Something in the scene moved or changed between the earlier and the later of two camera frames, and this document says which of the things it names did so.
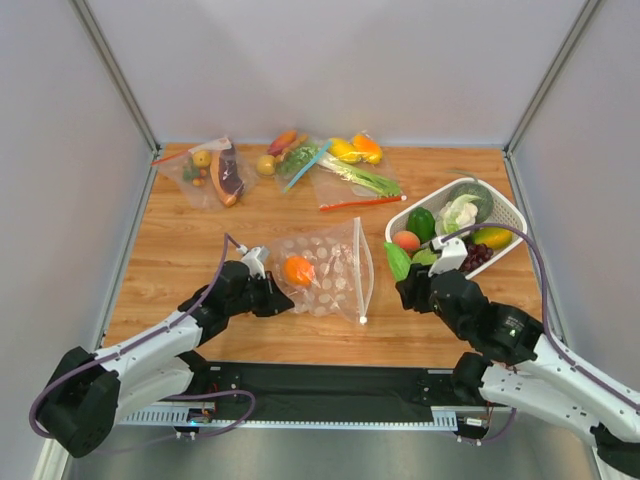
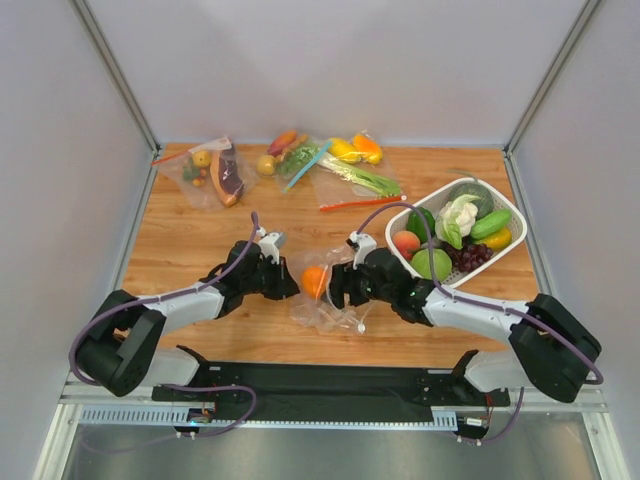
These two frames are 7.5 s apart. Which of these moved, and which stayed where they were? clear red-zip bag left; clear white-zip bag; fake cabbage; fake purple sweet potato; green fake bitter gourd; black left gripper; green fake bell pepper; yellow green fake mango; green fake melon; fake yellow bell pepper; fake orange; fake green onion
Moved: green fake bitter gourd; black left gripper; clear white-zip bag; fake orange
Stayed: green fake melon; clear red-zip bag left; fake green onion; fake yellow bell pepper; yellow green fake mango; fake cabbage; green fake bell pepper; fake purple sweet potato
